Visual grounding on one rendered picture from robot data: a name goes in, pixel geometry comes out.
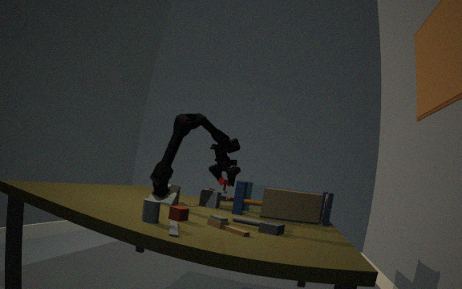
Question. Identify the grey flat bar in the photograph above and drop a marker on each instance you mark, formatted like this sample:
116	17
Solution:
173	229

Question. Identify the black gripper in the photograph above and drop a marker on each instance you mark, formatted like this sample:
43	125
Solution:
223	165

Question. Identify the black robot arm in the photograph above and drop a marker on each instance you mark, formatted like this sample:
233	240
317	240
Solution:
183	124

